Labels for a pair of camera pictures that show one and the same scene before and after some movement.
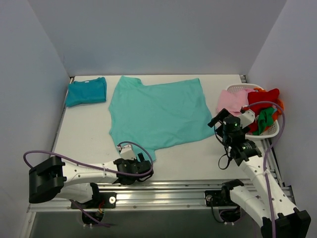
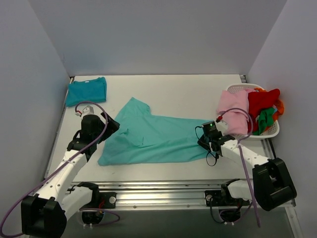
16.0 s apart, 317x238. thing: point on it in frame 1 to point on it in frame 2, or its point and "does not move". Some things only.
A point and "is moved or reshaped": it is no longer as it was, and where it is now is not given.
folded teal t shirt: x=85 y=91 does not move
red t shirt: x=272 y=95 does not move
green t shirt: x=265 y=118 does not move
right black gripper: x=219 y=118 to x=203 y=143
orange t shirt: x=279 y=102 does not move
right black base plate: x=220 y=198 does not move
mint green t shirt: x=144 y=115 is moved or reshaped
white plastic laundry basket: x=273 y=130 does not move
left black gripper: x=138 y=166 to x=109 y=127
